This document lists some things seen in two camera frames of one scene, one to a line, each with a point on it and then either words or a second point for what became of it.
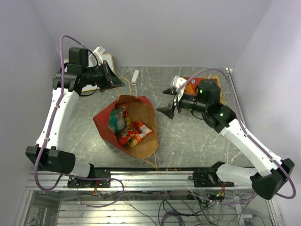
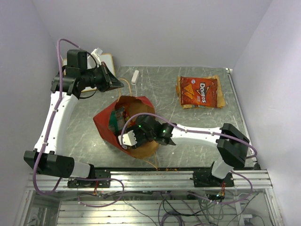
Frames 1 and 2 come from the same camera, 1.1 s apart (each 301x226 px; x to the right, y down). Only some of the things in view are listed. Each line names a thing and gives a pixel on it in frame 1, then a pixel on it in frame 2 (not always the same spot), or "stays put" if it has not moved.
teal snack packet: [117, 120] stays put
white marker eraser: [135, 77] stays put
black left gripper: [110, 79] stays put
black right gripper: [168, 110] -> [135, 129]
